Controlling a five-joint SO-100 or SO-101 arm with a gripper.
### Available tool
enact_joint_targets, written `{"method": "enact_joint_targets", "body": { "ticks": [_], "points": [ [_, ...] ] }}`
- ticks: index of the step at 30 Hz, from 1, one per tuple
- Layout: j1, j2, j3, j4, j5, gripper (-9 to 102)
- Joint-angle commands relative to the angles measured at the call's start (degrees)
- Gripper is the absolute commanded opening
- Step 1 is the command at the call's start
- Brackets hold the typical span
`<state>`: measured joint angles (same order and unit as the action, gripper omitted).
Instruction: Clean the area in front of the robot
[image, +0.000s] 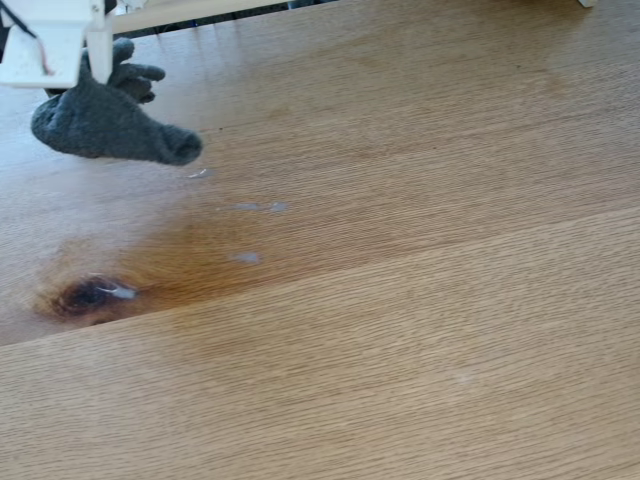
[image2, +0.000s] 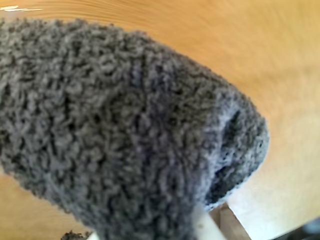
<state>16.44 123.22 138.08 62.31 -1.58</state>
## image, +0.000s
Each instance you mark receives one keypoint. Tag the white stand leg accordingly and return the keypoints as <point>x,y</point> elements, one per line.
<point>587,2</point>

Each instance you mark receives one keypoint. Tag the grey fluffy sock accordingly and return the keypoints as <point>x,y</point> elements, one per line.
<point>100,125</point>

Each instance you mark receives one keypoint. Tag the white wooden stand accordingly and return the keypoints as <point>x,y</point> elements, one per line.
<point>200,7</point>

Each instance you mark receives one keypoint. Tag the clear liquid spill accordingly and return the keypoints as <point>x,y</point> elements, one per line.
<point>202,174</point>

